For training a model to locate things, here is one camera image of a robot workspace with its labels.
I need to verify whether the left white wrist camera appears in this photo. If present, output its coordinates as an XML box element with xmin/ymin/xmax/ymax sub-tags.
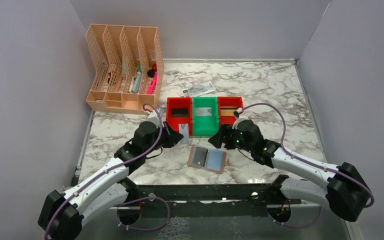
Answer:
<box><xmin>146</xmin><ymin>108</ymin><xmax>165</xmax><ymax>126</ymax></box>

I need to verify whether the black card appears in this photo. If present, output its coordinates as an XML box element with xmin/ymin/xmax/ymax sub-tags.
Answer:
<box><xmin>191</xmin><ymin>146</ymin><xmax>209</xmax><ymax>167</ymax></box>
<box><xmin>171</xmin><ymin>107</ymin><xmax>189</xmax><ymax>118</ymax></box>

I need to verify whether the green plastic bin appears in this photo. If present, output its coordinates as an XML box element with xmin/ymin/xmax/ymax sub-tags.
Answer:
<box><xmin>192</xmin><ymin>97</ymin><xmax>219</xmax><ymax>136</ymax></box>

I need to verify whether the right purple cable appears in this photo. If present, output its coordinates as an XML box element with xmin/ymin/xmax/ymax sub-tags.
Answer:
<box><xmin>233</xmin><ymin>102</ymin><xmax>376</xmax><ymax>229</ymax></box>

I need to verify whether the peach plastic file organizer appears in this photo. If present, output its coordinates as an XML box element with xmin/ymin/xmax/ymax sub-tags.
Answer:
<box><xmin>85</xmin><ymin>24</ymin><xmax>165</xmax><ymax>114</ymax></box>

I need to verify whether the black binder clip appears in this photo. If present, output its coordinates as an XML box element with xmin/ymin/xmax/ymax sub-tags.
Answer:
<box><xmin>147</xmin><ymin>63</ymin><xmax>158</xmax><ymax>78</ymax></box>

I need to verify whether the right red plastic bin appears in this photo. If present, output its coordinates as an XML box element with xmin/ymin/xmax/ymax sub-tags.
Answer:
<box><xmin>217</xmin><ymin>96</ymin><xmax>243</xmax><ymax>127</ymax></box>

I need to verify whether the silver VIP card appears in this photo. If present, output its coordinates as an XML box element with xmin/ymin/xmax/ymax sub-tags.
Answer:
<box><xmin>194</xmin><ymin>107</ymin><xmax>213</xmax><ymax>117</ymax></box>

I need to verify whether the pink highlighter pen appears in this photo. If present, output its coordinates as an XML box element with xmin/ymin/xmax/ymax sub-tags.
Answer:
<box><xmin>146</xmin><ymin>71</ymin><xmax>158</xmax><ymax>95</ymax></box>

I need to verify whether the grey green marker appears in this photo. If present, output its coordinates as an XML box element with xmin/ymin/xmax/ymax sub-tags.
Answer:
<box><xmin>129</xmin><ymin>65</ymin><xmax>142</xmax><ymax>94</ymax></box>

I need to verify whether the gold card with stripe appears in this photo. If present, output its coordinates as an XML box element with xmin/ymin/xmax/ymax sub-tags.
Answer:
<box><xmin>219</xmin><ymin>106</ymin><xmax>237</xmax><ymax>117</ymax></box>

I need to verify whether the left red plastic bin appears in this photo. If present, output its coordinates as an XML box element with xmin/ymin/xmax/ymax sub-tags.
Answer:
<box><xmin>166</xmin><ymin>97</ymin><xmax>193</xmax><ymax>136</ymax></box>

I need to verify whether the clear protractor ruler packet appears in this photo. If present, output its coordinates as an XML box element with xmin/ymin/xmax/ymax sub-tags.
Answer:
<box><xmin>180</xmin><ymin>81</ymin><xmax>216</xmax><ymax>98</ymax></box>

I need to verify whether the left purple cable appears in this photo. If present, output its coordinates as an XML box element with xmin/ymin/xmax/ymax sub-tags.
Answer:
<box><xmin>43</xmin><ymin>103</ymin><xmax>172</xmax><ymax>240</ymax></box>

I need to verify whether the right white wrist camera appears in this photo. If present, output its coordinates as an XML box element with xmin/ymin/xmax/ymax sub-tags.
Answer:
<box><xmin>232</xmin><ymin>112</ymin><xmax>249</xmax><ymax>130</ymax></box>

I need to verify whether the red plastic bin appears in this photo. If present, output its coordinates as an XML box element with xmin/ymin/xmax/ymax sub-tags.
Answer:
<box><xmin>166</xmin><ymin>97</ymin><xmax>193</xmax><ymax>136</ymax></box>
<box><xmin>217</xmin><ymin>96</ymin><xmax>243</xmax><ymax>127</ymax></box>

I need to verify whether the purple cable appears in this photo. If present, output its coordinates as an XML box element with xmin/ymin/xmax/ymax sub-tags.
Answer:
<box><xmin>43</xmin><ymin>103</ymin><xmax>172</xmax><ymax>240</ymax></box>
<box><xmin>233</xmin><ymin>102</ymin><xmax>376</xmax><ymax>229</ymax></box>

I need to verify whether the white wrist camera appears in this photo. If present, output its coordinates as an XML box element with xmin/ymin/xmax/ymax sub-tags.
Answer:
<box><xmin>146</xmin><ymin>108</ymin><xmax>165</xmax><ymax>126</ymax></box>
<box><xmin>232</xmin><ymin>112</ymin><xmax>249</xmax><ymax>130</ymax></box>

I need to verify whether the silver card from holder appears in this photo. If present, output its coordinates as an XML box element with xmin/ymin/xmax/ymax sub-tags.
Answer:
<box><xmin>178</xmin><ymin>123</ymin><xmax>190</xmax><ymax>145</ymax></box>

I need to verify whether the tan leather card holder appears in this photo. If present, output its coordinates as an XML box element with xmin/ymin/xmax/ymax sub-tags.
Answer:
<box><xmin>187</xmin><ymin>145</ymin><xmax>227</xmax><ymax>174</ymax></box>

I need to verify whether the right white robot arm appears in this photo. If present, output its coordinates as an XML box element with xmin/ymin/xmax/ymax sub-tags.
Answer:
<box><xmin>208</xmin><ymin>119</ymin><xmax>371</xmax><ymax>222</ymax></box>

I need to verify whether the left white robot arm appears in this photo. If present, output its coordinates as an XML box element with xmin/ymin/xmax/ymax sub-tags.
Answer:
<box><xmin>38</xmin><ymin>121</ymin><xmax>184</xmax><ymax>240</ymax></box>

